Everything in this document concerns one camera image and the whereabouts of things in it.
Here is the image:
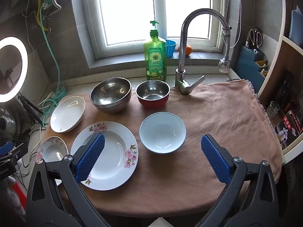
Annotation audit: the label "teal power strip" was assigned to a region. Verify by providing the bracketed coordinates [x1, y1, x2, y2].
[48, 86, 68, 100]

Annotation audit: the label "steel pot lid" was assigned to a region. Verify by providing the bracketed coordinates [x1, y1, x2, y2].
[0, 108, 20, 145]

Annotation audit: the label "black scissors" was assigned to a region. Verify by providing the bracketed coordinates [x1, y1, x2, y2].
[246, 27, 264, 52]

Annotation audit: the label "wooden shelf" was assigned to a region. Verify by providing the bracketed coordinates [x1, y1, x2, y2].
[257, 0, 303, 165]

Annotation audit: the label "red saucepan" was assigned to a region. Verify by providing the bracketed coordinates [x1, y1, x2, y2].
[135, 80, 171, 109]

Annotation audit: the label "black tripod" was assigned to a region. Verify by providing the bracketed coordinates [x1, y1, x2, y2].
[17, 93, 45, 127]

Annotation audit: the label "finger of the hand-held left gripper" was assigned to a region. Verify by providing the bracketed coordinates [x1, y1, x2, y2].
[0, 142, 28, 169]

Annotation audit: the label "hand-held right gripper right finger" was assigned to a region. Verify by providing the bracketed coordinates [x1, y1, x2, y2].
[194, 134, 279, 227]

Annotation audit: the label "large pink floral plate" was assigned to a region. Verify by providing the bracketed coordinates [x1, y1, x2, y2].
[70, 121, 139, 191]

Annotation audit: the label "yellow hose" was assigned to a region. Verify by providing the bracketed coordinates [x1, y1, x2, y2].
[35, 0, 52, 32]

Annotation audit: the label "chrome faucet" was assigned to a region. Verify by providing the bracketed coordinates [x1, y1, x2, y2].
[175, 8, 231, 95]

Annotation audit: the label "light blue bowl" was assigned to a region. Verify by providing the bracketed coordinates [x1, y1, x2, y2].
[139, 112, 187, 154]

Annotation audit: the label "red plastic box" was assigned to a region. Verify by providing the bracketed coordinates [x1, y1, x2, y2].
[9, 182, 27, 216]

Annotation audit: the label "orange fruit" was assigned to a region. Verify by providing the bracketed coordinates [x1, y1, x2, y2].
[178, 44, 193, 56]

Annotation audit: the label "white window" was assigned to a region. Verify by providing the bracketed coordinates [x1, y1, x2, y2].
[80, 0, 228, 59]

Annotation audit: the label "small floral white bowl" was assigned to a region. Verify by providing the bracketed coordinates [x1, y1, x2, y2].
[36, 136, 69, 186]

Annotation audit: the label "printed teapot box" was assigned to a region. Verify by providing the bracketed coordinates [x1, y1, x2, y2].
[276, 110, 303, 150]

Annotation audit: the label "blue plastic cup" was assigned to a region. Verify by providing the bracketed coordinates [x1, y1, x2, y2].
[166, 40, 177, 58]

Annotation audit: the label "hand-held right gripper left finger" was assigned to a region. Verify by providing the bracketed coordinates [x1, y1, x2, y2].
[26, 133, 112, 227]

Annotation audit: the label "clear glass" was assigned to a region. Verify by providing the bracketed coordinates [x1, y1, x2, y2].
[267, 101, 280, 117]

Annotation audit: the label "blue board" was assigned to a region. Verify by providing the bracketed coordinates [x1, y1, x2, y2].
[290, 9, 303, 43]

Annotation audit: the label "wall outlet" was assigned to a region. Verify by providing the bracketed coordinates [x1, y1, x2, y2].
[41, 0, 54, 17]

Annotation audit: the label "ring light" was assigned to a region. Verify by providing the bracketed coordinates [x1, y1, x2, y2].
[0, 37, 29, 103]

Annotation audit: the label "teal cable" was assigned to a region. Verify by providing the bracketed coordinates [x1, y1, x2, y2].
[40, 3, 67, 127]

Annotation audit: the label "white paper sheet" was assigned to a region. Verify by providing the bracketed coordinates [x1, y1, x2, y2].
[150, 217, 171, 227]

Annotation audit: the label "pink towel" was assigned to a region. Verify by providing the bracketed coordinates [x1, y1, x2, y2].
[42, 79, 282, 218]

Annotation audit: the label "green dish soap bottle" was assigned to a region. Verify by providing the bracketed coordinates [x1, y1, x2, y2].
[143, 20, 167, 81]

